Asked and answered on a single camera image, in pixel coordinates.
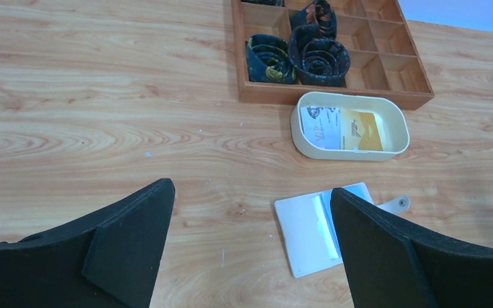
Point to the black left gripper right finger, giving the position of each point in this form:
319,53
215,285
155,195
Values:
392,262

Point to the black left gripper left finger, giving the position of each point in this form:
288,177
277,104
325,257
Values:
107,258

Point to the white card in tray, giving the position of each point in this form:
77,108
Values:
322,126

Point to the beige oval tray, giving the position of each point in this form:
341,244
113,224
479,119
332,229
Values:
391,124

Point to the wooden compartment box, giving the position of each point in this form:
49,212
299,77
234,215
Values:
384,58

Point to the rolled black belt top left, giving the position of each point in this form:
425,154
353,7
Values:
278,3

